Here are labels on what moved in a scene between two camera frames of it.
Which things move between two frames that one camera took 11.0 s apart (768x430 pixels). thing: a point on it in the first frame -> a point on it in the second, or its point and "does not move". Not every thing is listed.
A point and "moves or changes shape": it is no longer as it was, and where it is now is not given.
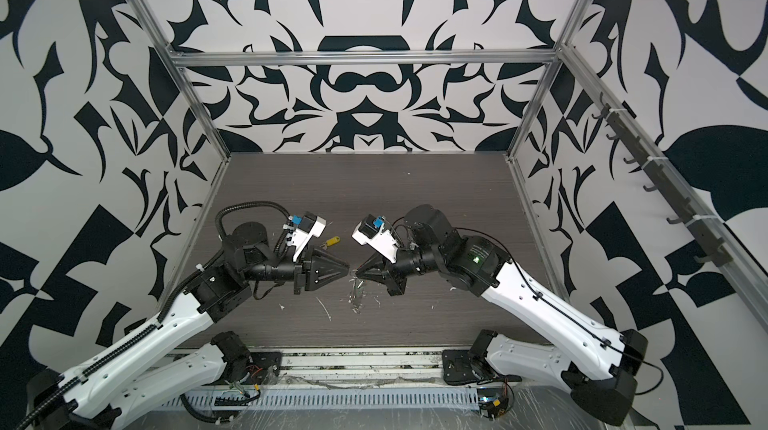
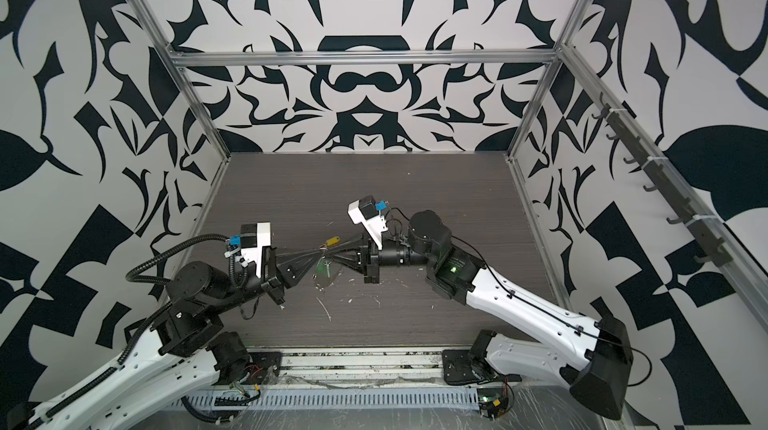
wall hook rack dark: x=627 y=136 does not move
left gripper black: x=309 y=261 -> x=275 y=268
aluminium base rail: x=361 y=368 does not move
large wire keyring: x=356 y=294 moves or changes shape
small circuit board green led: x=492 y=401 does not move
